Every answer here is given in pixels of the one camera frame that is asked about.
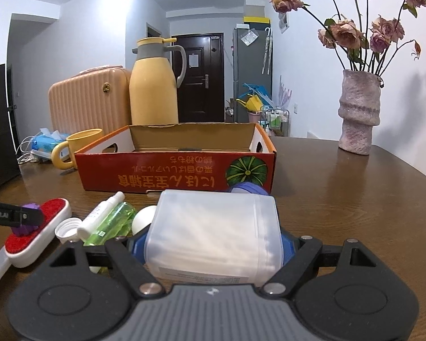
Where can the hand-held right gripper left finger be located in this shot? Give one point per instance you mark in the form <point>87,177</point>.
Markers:
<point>138,249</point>

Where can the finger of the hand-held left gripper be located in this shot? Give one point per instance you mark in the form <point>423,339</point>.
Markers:
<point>26,216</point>

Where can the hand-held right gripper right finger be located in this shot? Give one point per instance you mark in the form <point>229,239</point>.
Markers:
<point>287,251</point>

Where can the red and white lint brush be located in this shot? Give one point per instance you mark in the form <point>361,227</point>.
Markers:
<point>55,209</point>

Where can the green transparent bottle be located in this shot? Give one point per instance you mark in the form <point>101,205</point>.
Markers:
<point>118,216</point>

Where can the white ribbed bottle cap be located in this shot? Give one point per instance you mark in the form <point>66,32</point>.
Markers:
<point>66,229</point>

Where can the translucent jar with blue lid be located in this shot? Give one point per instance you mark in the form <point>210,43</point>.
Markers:
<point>213,231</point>

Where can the red printed cardboard box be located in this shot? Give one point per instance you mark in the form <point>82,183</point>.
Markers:
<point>145,170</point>

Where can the white round ball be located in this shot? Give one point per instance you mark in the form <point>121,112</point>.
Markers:
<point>142,220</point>

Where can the white spray tube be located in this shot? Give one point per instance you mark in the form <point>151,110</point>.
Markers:
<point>99,216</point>

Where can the blue tissue pack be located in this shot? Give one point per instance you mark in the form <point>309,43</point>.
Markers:
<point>44,144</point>

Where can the yellow mug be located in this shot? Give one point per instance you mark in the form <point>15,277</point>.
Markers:
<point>81,140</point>

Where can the peach ribbed suitcase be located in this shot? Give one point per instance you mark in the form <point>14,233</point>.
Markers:
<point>88,103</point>

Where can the pink bucket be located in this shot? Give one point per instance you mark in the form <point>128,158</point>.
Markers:
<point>254,117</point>

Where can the yellow watering can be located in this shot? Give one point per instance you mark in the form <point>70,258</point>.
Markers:
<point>252,103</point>

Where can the pink textured vase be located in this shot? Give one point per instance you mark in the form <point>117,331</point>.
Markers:
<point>358,113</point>

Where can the yellow thermos jug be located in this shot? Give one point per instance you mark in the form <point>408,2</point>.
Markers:
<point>152,92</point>

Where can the dark brown entrance door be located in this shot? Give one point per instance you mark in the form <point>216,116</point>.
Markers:
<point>200,92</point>

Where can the grey refrigerator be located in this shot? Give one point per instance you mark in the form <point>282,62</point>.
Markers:
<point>250,71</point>

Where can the white paper on door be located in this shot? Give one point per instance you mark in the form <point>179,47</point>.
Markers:
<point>194,60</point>

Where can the white folded umbrella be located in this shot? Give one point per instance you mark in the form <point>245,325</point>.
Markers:
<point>268,48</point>

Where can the clear plastic bag on refrigerator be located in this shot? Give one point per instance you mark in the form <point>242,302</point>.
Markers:
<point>249,37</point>

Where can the bunch of dried pink roses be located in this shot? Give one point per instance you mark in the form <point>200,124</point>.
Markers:
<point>346,32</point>

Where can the yellow and black box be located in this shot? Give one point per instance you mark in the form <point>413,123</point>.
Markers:
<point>257,19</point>

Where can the purple flower wall decoration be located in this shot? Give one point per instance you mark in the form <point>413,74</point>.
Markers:
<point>284,94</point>

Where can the wall poster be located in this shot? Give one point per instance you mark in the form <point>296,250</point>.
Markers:
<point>284,24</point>

